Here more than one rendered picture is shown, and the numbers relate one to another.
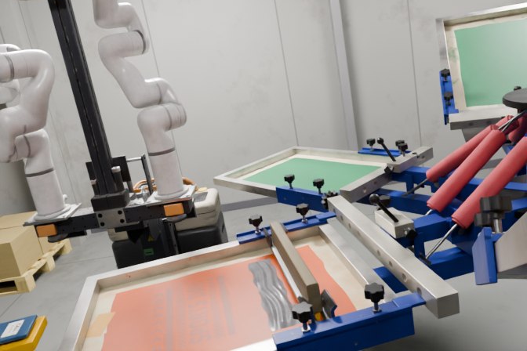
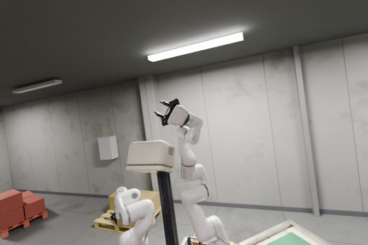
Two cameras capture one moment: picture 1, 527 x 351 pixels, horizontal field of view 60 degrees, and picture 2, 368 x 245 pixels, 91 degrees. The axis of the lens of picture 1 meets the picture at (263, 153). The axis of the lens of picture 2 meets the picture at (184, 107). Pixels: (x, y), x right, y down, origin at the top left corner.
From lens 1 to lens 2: 0.89 m
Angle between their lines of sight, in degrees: 22
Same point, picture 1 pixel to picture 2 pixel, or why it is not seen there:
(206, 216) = not seen: outside the picture
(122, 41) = (195, 196)
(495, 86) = not seen: outside the picture
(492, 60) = not seen: outside the picture
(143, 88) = (205, 231)
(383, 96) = (333, 162)
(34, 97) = (141, 233)
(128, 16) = (200, 175)
